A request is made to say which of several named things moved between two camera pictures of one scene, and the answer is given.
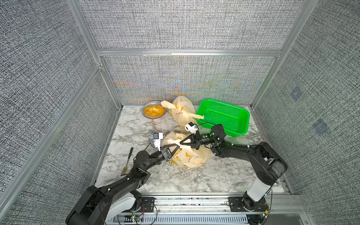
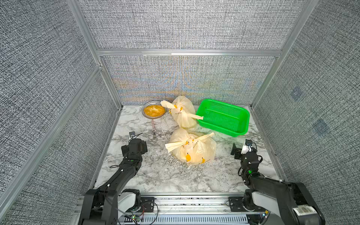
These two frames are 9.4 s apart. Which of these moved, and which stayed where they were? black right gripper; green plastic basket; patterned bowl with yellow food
Moved: black right gripper
Stayed: green plastic basket; patterned bowl with yellow food
